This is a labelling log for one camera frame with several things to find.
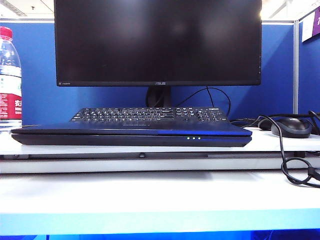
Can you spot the clear water bottle red label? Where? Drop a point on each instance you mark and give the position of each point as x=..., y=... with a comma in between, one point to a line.
x=10, y=75

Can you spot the white paper sheet on partition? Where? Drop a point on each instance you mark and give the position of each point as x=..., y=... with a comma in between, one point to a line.
x=311, y=25

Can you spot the black Hasee laptop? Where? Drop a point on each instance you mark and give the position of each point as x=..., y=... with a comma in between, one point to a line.
x=125, y=140

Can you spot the silver partition post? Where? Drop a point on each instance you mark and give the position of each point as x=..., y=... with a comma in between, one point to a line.
x=296, y=75

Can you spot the blue office partition panel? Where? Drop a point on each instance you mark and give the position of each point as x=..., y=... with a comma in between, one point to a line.
x=37, y=75
x=310, y=75

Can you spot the black desktop keyboard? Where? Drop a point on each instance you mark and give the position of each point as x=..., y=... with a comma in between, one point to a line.
x=150, y=115

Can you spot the black computer mouse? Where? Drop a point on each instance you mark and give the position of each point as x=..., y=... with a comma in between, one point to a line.
x=292, y=128

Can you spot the black ASUS monitor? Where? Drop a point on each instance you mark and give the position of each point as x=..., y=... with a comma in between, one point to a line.
x=150, y=42

